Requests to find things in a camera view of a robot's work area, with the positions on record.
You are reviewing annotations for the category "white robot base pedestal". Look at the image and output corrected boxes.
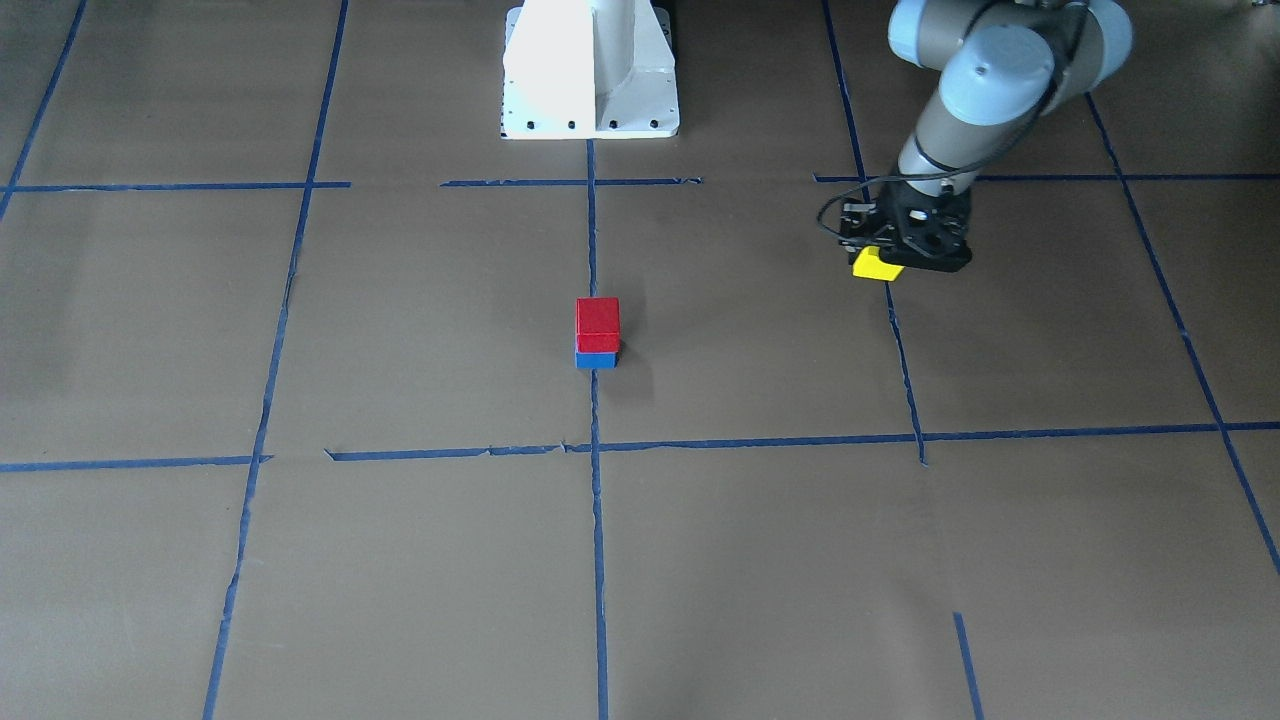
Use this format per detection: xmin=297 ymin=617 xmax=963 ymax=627
xmin=499 ymin=1 xmax=681 ymax=141

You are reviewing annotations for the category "blue wooden cube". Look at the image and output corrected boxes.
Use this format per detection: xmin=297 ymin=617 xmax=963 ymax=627
xmin=573 ymin=340 xmax=622 ymax=369

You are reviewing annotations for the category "yellow wooden cube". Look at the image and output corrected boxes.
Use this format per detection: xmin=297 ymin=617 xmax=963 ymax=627
xmin=850 ymin=246 xmax=905 ymax=282

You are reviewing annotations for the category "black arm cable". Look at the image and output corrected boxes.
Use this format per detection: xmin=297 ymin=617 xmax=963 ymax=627
xmin=817 ymin=0 xmax=1091 ymax=246

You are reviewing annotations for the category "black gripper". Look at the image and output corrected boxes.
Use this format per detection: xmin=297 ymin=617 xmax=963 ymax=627
xmin=838 ymin=179 xmax=973 ymax=273

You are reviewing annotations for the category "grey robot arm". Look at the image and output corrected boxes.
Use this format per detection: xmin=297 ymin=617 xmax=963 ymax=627
xmin=835 ymin=1 xmax=1134 ymax=281

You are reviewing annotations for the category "red wooden cube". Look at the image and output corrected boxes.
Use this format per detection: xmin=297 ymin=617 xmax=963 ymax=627
xmin=573 ymin=296 xmax=622 ymax=354

